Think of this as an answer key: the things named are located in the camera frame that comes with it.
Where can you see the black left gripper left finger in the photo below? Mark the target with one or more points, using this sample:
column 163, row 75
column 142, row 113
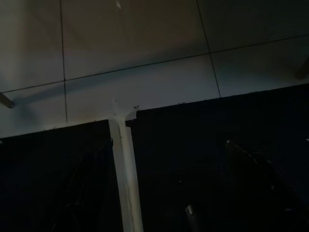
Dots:
column 84, row 193

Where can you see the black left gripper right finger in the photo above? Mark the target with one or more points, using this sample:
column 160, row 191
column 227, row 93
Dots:
column 260, row 198

